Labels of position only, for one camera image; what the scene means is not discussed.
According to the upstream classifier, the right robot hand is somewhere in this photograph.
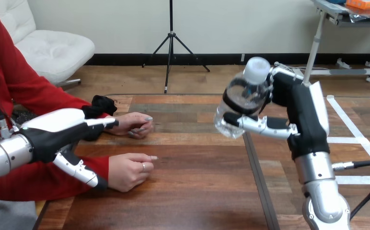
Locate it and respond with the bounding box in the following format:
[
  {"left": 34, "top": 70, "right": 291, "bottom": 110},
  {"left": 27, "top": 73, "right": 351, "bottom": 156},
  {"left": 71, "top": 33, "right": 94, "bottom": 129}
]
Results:
[{"left": 222, "top": 65, "right": 331, "bottom": 161}]

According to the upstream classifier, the person's hand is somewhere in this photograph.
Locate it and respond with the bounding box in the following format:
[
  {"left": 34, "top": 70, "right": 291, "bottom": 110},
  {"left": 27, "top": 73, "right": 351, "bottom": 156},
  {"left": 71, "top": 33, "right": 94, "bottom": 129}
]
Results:
[
  {"left": 106, "top": 112, "right": 155, "bottom": 140},
  {"left": 107, "top": 153, "right": 159, "bottom": 193}
]

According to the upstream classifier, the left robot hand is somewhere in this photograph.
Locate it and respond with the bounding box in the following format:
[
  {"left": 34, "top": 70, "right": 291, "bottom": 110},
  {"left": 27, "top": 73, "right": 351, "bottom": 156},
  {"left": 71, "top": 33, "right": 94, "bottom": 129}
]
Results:
[{"left": 18, "top": 108, "right": 120, "bottom": 191}]

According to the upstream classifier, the clear water bottle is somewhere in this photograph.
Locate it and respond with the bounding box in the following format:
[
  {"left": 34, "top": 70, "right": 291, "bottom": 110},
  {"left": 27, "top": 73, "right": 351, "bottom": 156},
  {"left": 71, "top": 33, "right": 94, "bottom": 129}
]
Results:
[{"left": 213, "top": 56, "right": 272, "bottom": 140}]

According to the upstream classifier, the person's forearm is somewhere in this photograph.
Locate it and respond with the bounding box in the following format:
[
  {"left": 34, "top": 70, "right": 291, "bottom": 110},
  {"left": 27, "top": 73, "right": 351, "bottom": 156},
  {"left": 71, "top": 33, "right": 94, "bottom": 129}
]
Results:
[
  {"left": 0, "top": 155, "right": 110, "bottom": 203},
  {"left": 29, "top": 79, "right": 118, "bottom": 142}
]

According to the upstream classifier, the person's body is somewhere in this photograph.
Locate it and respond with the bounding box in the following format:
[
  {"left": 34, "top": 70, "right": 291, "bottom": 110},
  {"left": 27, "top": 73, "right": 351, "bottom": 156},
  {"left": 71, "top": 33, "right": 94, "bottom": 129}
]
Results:
[{"left": 0, "top": 0, "right": 49, "bottom": 230}]

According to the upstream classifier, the white desk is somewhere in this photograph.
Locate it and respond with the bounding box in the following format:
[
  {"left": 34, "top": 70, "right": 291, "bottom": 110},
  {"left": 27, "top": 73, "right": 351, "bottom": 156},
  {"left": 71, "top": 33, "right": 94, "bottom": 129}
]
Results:
[{"left": 301, "top": 0, "right": 370, "bottom": 92}]

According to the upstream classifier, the white cushioned chair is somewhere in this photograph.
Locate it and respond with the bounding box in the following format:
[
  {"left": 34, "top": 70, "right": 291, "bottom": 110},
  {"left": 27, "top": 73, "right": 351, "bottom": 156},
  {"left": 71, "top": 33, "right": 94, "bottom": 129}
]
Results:
[{"left": 0, "top": 0, "right": 96, "bottom": 88}]

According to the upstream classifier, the black tripod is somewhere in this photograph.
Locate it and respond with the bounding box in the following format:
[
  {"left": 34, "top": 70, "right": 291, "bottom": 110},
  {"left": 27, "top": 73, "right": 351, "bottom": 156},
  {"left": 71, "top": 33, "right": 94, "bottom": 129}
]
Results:
[{"left": 141, "top": 0, "right": 211, "bottom": 94}]

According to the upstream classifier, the foil sheet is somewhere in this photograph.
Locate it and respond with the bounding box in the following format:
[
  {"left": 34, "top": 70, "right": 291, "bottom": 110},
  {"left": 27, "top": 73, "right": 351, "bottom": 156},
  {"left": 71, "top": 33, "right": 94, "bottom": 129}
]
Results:
[{"left": 346, "top": 4, "right": 370, "bottom": 23}]

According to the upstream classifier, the orange thing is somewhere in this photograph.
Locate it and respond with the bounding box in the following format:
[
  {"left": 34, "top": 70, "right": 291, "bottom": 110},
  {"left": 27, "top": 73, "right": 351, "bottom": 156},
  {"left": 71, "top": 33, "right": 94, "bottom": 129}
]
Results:
[{"left": 345, "top": 0, "right": 370, "bottom": 10}]

